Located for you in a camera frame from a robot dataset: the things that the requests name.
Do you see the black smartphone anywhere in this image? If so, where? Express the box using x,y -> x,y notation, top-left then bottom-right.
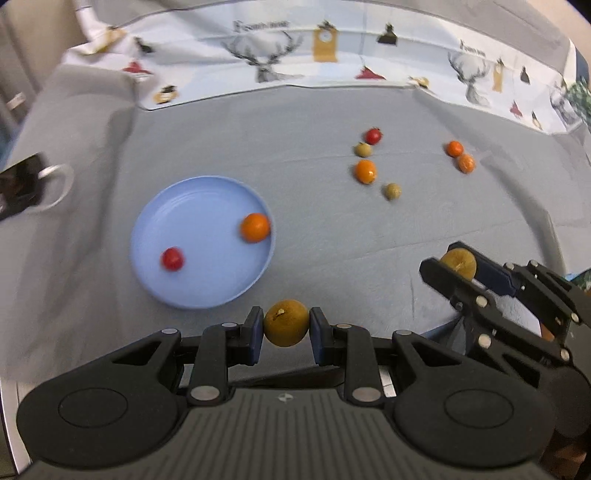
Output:
0,154 -> 48,221

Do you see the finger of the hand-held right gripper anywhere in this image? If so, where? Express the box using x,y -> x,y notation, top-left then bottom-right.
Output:
455,241 -> 591,335
418,257 -> 573,370

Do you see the grey bed sheet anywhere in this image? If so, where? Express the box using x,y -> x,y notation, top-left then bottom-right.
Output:
0,0 -> 591,384

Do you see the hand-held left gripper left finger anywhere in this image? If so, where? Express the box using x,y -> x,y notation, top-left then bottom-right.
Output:
108,305 -> 265,407

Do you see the blue round plate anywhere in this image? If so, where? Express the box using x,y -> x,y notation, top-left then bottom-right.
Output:
130,175 -> 278,310

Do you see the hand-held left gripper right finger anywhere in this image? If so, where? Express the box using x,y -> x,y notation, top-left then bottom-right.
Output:
309,306 -> 467,405

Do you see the white charging cable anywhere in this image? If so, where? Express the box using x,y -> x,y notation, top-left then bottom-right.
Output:
27,164 -> 75,214

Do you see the deer printed white cloth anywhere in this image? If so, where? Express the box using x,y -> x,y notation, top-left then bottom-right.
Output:
62,0 -> 591,137

